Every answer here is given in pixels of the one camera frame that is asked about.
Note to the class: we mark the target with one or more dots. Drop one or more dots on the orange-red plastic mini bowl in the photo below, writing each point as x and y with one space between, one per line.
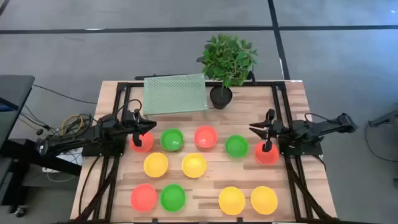
267 158
148 143
206 137
143 197

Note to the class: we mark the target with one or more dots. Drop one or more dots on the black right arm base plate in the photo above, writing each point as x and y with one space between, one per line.
311 152

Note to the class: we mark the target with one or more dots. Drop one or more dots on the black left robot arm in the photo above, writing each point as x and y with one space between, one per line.
93 133

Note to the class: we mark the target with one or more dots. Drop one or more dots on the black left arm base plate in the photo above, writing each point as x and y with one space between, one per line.
102 152

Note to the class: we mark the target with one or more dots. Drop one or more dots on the green plant in black pot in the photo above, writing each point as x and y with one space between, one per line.
228 59

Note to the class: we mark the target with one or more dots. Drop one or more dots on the black desk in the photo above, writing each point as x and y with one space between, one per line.
15 90

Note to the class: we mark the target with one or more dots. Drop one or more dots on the black camera stand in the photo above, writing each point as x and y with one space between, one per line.
252 77

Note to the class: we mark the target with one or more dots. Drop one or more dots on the green perforated metal shelf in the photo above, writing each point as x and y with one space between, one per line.
174 93

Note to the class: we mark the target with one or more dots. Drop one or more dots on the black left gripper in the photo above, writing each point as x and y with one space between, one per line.
129 124

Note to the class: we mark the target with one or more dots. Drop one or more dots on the black caster wheel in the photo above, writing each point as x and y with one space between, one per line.
20 211

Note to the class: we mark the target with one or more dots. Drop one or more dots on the yellow plastic mini bowl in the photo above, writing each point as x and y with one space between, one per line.
231 200
194 165
264 200
155 165

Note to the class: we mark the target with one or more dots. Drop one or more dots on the black aluminium table frame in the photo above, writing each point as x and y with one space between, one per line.
267 84

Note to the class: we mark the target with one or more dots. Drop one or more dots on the dark monitor screen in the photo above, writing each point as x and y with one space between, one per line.
7 104

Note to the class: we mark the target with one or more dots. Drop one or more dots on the white power strip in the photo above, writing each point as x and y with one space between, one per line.
73 157

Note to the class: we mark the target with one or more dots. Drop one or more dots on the black desk leg frame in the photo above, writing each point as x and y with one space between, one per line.
46 161

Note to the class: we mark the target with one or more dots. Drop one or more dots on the green plastic mini bowl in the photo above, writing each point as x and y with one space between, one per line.
173 198
236 146
171 139

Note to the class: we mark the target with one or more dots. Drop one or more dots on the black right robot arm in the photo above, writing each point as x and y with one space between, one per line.
311 129

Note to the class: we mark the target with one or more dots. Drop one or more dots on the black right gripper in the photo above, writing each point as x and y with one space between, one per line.
277 129

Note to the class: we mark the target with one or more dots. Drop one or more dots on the black chair base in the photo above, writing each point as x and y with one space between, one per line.
385 119

